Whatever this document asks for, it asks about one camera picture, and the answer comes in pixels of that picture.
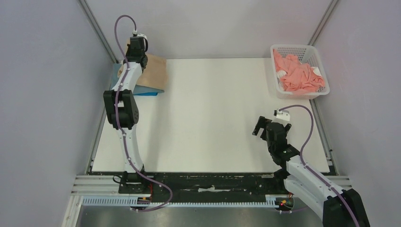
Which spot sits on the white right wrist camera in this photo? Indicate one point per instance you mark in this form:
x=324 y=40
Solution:
x=282 y=115

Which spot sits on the right aluminium frame rail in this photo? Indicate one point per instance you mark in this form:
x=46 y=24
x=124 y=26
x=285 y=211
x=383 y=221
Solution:
x=325 y=18

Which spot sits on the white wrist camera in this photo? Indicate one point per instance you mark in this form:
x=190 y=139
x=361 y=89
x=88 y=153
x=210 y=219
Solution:
x=282 y=115
x=135 y=33

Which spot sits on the aluminium frame rail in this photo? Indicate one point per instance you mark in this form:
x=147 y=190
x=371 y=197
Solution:
x=325 y=18
x=97 y=29

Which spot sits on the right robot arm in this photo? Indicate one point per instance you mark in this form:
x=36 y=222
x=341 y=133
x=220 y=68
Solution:
x=334 y=205

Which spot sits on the white slotted cable duct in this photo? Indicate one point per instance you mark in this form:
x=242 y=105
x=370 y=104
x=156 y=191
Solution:
x=132 y=201

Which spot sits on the pink t shirt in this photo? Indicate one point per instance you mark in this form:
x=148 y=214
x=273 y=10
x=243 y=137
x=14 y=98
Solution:
x=294 y=76

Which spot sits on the white plastic basket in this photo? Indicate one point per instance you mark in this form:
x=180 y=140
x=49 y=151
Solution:
x=306 y=54

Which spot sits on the white garment in basket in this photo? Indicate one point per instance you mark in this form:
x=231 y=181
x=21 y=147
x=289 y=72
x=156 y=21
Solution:
x=316 y=71

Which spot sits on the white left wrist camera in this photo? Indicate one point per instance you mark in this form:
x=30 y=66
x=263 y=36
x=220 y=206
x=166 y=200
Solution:
x=135 y=33

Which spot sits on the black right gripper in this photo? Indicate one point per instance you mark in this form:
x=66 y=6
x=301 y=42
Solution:
x=271 y=126

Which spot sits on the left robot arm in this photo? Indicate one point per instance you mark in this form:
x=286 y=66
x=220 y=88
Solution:
x=123 y=114

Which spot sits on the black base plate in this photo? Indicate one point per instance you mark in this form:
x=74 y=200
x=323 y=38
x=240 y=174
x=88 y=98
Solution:
x=180 y=187

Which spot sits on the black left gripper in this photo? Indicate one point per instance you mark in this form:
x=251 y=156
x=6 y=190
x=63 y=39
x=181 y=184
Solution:
x=128 y=49

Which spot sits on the folded grey-blue t shirt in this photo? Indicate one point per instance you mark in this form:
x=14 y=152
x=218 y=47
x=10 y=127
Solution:
x=117 y=71

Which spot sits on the left aluminium frame rail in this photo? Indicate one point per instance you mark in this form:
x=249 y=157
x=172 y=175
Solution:
x=97 y=29

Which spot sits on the beige t shirt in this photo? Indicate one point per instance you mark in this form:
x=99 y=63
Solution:
x=155 y=74

